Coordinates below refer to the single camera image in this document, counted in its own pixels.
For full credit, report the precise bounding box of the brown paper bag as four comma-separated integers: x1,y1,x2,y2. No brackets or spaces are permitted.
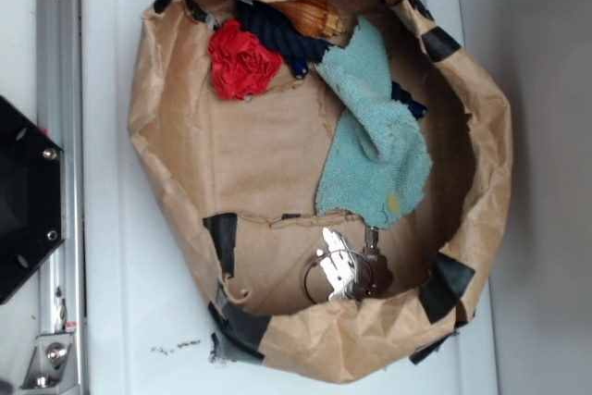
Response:
129,0,512,383

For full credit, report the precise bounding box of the teal terry cloth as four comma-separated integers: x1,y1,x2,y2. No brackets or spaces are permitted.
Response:
315,18,432,228

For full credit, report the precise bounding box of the red fabric flower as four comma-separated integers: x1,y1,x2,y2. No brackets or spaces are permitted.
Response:
208,19,283,100

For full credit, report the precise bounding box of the brown striped seashell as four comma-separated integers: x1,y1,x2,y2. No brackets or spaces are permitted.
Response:
269,0,346,38

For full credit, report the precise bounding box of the white tray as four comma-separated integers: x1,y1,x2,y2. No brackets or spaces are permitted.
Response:
81,0,498,394

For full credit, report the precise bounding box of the navy blue rope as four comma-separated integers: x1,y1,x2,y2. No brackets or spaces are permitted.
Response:
235,0,428,121

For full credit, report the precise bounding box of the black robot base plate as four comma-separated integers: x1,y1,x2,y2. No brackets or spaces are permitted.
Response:
0,98,64,304

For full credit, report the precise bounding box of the aluminium frame rail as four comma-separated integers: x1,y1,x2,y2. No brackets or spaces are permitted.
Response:
18,0,89,394

